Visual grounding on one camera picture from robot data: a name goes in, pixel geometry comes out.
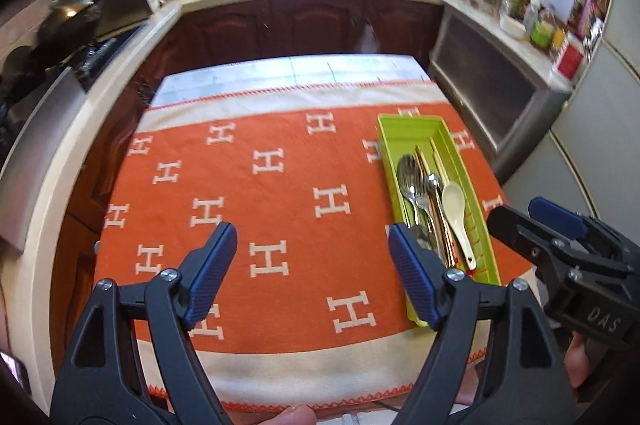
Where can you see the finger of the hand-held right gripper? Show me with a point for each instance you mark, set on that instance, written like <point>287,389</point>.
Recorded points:
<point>555,215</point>
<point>520,232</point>

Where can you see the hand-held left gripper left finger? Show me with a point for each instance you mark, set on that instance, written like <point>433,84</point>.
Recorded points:
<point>210,275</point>

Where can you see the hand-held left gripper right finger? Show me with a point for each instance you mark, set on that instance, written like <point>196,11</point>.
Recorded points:
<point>415,275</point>

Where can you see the white ceramic spoon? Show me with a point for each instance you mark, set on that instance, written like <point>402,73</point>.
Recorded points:
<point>452,200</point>

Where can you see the large metal spoon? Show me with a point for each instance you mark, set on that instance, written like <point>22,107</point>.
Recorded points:
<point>414,197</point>

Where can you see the round metal spoon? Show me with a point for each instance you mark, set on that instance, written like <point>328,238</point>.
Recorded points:
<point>433,183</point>

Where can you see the green plastic tray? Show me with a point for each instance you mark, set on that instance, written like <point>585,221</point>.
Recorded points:
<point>395,135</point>

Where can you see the person's right hand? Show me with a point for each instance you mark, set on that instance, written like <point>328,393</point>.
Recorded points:
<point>575,360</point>

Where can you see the person's left hand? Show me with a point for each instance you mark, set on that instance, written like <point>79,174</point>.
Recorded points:
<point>295,416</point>

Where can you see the grey refrigerator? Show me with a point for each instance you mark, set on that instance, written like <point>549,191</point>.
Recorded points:
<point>600,105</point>

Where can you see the orange patterned blanket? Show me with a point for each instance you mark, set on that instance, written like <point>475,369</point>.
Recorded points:
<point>295,185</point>

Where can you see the red container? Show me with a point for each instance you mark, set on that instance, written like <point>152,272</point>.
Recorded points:
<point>567,57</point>

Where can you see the green label bottle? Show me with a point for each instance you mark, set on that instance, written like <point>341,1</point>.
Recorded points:
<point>542,32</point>

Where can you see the white bowl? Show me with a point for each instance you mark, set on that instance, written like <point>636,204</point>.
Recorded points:
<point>512,26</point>

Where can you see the steel panel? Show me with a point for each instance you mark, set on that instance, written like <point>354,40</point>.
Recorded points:
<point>35,155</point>

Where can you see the pale grey tablecloth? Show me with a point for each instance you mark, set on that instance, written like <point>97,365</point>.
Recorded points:
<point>300,72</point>

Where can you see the black gas stove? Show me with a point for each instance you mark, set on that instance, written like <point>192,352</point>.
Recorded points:
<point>100,55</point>

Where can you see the dark wooden cabinet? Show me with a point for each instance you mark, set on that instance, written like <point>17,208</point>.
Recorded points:
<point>300,25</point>

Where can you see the dark wok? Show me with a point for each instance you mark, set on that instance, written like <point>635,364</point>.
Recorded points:
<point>67,17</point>

